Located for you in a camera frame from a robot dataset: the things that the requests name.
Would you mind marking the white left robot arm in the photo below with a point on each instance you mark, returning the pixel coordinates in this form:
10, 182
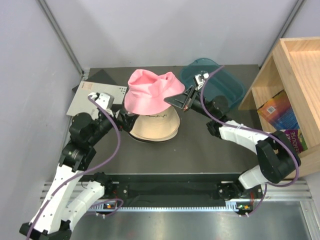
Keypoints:
58, 216

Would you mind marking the aluminium corner post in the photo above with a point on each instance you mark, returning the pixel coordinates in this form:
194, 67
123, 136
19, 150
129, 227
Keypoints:
45, 8
285, 26

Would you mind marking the aluminium corner post right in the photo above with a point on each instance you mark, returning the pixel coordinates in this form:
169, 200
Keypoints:
285, 26

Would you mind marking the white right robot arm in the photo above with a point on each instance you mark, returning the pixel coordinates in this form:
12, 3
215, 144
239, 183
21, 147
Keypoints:
276, 156

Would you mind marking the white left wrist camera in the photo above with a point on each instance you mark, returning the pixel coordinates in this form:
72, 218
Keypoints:
101, 100

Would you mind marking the aluminium corner post left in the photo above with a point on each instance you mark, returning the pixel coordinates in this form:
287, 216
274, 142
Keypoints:
45, 8

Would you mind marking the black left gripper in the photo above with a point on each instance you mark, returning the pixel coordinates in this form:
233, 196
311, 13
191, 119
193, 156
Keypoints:
128, 121

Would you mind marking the pink bucket hat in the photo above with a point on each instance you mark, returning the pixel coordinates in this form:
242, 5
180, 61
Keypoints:
147, 91

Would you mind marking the dark grey foam pad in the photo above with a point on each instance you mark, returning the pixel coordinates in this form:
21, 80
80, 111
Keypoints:
101, 77

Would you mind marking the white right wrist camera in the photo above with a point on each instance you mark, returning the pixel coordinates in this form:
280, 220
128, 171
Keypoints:
200, 79

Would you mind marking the aluminium frame rail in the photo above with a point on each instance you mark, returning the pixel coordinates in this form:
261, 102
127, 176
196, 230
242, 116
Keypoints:
295, 193

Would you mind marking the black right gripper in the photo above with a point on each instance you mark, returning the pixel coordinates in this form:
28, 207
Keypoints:
181, 100

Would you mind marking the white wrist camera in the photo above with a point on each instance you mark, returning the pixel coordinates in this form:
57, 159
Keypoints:
101, 100
200, 79

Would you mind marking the cream bucket hat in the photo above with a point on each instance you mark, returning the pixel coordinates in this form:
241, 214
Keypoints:
153, 133

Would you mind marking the beige black reversible hat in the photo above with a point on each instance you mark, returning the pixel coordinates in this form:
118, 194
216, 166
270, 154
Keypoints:
167, 118

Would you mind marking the purple treehouse book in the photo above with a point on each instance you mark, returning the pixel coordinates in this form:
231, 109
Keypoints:
296, 139

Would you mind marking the white calibration board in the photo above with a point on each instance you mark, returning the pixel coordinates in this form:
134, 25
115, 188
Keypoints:
81, 103

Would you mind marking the wooden shelf box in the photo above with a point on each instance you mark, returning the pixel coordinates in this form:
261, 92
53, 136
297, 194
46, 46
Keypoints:
293, 66

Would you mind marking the teal plastic bin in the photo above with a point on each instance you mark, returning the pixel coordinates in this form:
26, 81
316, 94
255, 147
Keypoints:
222, 83

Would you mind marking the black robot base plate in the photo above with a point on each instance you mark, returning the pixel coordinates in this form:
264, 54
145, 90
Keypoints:
178, 190

